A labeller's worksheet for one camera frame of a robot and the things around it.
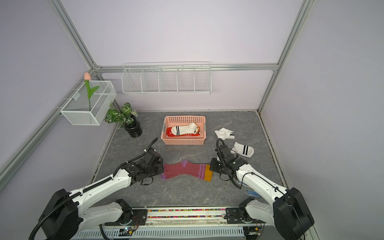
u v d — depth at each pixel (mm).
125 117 865
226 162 642
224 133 1052
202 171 862
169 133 1058
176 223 727
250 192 806
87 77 827
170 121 1112
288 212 401
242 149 969
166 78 991
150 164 655
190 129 1054
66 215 394
